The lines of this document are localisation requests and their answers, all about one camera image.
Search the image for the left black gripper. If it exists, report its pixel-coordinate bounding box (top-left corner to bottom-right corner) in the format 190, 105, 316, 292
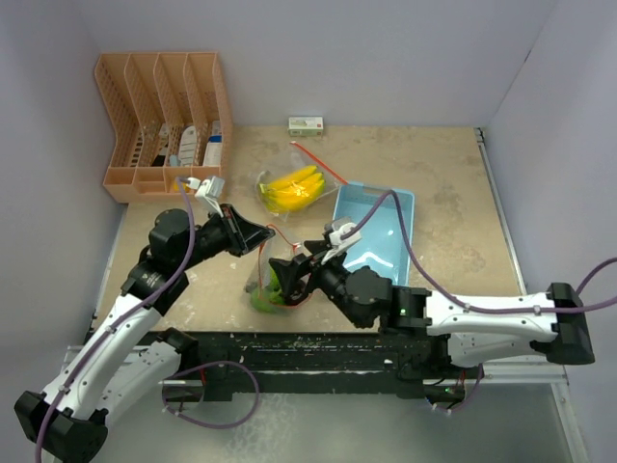
176, 203, 274, 271

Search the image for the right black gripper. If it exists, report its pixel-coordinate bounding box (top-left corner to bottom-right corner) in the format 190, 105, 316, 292
269, 240, 367, 329

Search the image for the green cabbage toy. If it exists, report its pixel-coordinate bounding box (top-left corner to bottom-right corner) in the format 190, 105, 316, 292
249, 276, 287, 313

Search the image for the clear zip bag orange zipper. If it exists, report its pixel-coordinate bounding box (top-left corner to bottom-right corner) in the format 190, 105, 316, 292
252, 141, 348, 221

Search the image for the yellow banana bunch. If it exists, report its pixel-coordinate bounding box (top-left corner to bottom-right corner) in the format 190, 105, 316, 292
257, 165, 326, 214

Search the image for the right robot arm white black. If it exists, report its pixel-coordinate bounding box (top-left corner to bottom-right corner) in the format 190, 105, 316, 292
268, 241, 595, 380

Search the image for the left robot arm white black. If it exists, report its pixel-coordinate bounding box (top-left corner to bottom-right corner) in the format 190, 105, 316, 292
14, 204, 275, 462

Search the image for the light blue plastic basket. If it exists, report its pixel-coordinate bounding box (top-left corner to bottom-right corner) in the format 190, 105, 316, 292
333, 182, 416, 286

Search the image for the white blue item in organizer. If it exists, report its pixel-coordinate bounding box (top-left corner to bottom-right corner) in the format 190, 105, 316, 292
201, 121, 223, 167

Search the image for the white bottle in organizer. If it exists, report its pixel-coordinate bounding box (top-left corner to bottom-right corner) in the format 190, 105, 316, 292
177, 125, 198, 167

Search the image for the small white green box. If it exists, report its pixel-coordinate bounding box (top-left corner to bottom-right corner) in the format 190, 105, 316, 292
287, 116, 324, 137

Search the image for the orange desk file organizer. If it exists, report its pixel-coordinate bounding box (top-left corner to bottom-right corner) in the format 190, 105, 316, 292
94, 51, 234, 204

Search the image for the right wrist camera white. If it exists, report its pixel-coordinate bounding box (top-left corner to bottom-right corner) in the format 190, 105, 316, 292
321, 217, 362, 264

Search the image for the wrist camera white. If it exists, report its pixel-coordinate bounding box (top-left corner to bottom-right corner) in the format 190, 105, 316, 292
321, 217, 362, 264
184, 176, 225, 217

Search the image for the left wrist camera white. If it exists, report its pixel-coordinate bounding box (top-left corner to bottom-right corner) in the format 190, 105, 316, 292
184, 176, 225, 217

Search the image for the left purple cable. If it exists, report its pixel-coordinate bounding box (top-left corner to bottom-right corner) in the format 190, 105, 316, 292
34, 175, 196, 463

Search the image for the purple cable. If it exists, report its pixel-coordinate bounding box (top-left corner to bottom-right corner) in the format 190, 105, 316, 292
34, 175, 196, 463
341, 189, 617, 314

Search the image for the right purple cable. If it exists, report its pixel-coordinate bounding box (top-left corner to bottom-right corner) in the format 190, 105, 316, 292
341, 189, 617, 314

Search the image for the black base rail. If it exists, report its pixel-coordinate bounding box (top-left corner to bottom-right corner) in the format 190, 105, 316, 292
62, 330, 531, 401

